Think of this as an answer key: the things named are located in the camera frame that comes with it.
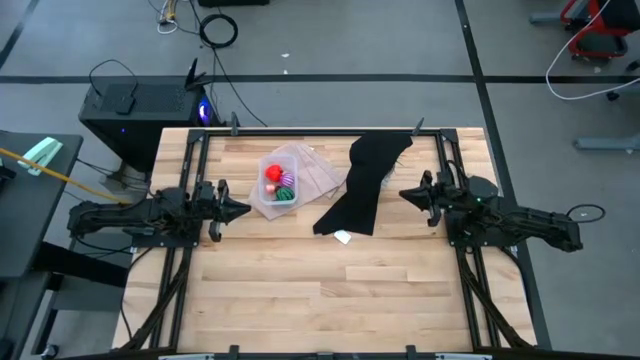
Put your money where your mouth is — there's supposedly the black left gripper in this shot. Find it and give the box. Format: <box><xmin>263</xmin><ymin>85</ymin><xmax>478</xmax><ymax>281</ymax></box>
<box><xmin>194</xmin><ymin>178</ymin><xmax>252</xmax><ymax>243</ymax></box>

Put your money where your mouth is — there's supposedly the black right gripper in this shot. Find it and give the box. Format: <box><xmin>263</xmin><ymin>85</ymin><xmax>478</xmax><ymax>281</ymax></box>
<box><xmin>398</xmin><ymin>170</ymin><xmax>454</xmax><ymax>227</ymax></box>

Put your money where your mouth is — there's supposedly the clear plastic tupperware container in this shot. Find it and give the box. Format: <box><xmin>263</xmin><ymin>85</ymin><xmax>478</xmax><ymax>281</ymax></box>
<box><xmin>256</xmin><ymin>153</ymin><xmax>300</xmax><ymax>208</ymax></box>

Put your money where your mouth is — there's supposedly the black cloth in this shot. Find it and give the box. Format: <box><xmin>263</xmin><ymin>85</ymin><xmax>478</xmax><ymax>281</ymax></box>
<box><xmin>312</xmin><ymin>130</ymin><xmax>416</xmax><ymax>238</ymax></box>

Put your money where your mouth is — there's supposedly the beige cloth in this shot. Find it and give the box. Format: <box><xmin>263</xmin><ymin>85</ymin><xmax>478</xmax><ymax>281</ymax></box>
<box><xmin>247</xmin><ymin>142</ymin><xmax>348</xmax><ymax>222</ymax></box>

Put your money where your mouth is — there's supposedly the black computer tower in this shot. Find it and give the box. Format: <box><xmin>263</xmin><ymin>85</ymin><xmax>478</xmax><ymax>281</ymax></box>
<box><xmin>78</xmin><ymin>81</ymin><xmax>212</xmax><ymax>175</ymax></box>

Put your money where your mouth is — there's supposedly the black wifi antenna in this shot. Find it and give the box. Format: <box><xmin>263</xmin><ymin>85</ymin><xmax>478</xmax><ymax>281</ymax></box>
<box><xmin>184</xmin><ymin>57</ymin><xmax>214</xmax><ymax>92</ymax></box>

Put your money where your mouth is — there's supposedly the yellow rod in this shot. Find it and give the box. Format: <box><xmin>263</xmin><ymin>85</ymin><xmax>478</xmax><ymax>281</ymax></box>
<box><xmin>0</xmin><ymin>146</ymin><xmax>129</xmax><ymax>206</ymax></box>

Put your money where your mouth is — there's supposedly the grey floor stand foot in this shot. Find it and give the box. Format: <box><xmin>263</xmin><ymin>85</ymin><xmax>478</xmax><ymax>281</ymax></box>
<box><xmin>572</xmin><ymin>133</ymin><xmax>640</xmax><ymax>153</ymax></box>

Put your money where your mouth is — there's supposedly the mint green stapler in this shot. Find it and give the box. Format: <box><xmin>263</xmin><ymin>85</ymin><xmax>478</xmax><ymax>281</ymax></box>
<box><xmin>18</xmin><ymin>137</ymin><xmax>65</xmax><ymax>178</ymax></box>

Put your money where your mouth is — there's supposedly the black desk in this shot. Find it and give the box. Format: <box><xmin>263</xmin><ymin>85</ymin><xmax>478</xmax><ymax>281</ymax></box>
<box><xmin>0</xmin><ymin>130</ymin><xmax>130</xmax><ymax>360</ymax></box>

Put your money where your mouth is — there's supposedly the red and black cart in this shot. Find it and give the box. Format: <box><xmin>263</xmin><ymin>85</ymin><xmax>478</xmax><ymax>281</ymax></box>
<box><xmin>528</xmin><ymin>0</ymin><xmax>640</xmax><ymax>64</ymax></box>

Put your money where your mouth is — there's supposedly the black table frame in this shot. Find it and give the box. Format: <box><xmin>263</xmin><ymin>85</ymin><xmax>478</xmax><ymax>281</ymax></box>
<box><xmin>122</xmin><ymin>127</ymin><xmax>551</xmax><ymax>360</ymax></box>

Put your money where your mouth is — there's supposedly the white floor cable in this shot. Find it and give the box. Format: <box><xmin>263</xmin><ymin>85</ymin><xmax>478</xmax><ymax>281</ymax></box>
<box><xmin>544</xmin><ymin>0</ymin><xmax>640</xmax><ymax>102</ymax></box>

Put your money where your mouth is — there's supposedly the coiled black floor cable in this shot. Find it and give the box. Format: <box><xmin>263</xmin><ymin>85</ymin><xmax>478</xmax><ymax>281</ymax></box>
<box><xmin>198</xmin><ymin>13</ymin><xmax>240</xmax><ymax>50</ymax></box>

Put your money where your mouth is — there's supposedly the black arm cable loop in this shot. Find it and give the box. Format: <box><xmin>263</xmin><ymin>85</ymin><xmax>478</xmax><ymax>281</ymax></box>
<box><xmin>565</xmin><ymin>203</ymin><xmax>607</xmax><ymax>225</ymax></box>

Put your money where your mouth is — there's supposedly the thin black tower cable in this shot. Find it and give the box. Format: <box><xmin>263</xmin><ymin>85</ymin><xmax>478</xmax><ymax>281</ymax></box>
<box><xmin>88</xmin><ymin>58</ymin><xmax>140</xmax><ymax>101</ymax></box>

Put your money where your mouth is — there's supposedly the white and yellow cable bundle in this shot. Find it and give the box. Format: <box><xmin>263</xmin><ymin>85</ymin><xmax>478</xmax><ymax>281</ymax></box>
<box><xmin>147</xmin><ymin>0</ymin><xmax>201</xmax><ymax>37</ymax></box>

